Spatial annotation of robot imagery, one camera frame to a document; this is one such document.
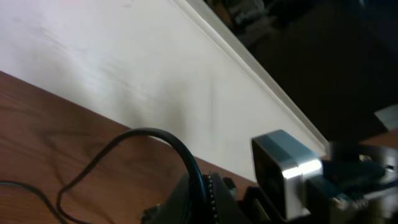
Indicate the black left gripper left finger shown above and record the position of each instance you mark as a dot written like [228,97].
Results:
[177,209]

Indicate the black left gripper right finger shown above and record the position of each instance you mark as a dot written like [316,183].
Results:
[223,207]

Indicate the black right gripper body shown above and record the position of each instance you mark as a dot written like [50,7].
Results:
[358,185]

